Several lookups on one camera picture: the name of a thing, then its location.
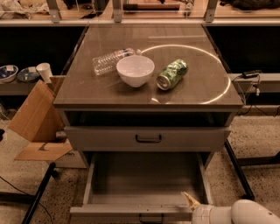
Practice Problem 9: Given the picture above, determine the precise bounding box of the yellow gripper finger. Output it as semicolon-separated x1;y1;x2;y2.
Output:
181;192;200;210

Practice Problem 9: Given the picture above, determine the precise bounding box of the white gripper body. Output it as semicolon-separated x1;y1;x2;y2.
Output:
192;204;232;224

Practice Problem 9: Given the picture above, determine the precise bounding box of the grey drawer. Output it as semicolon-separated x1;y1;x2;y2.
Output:
70;152;212;224
65;126;230;152

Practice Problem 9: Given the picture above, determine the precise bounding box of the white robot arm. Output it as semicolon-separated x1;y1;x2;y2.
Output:
182;192;280;224

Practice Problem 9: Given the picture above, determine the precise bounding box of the grey drawer cabinet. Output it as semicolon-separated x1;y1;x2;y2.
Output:
54;24;242;165

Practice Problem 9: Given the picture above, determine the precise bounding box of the grey top drawer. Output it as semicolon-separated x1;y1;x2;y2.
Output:
65;126;230;152

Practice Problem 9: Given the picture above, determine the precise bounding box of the green soda can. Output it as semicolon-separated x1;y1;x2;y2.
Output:
157;59;188;90

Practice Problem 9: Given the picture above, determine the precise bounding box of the black power adapter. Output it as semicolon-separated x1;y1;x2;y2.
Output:
241;70;262;79

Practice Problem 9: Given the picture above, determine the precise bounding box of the black stand leg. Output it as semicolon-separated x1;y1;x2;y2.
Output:
21;162;56;224

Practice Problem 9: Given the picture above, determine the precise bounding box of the clear plastic water bottle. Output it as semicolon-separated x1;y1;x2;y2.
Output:
92;48;142;75

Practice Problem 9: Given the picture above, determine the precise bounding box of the brown cardboard box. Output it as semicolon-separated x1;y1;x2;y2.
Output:
8;80;72;162

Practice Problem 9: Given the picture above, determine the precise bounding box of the white paper cup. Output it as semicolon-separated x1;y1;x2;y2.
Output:
36;63;53;83

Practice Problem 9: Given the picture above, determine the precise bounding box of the blue white bowl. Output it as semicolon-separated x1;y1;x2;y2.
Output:
0;65;18;83

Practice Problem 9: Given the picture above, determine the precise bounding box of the black metal frame leg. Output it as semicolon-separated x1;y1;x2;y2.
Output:
224;140;280;200

